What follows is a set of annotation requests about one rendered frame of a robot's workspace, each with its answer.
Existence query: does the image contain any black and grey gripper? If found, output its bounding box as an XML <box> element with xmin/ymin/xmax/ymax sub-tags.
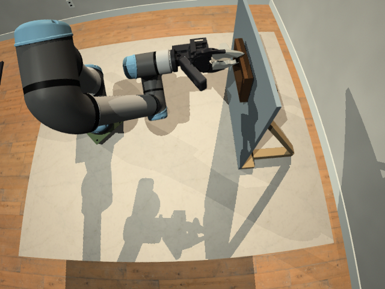
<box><xmin>170</xmin><ymin>37</ymin><xmax>245</xmax><ymax>73</ymax></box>

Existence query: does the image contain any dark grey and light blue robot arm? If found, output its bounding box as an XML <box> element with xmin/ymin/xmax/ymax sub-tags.
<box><xmin>14</xmin><ymin>20</ymin><xmax>173</xmax><ymax>135</ymax></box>

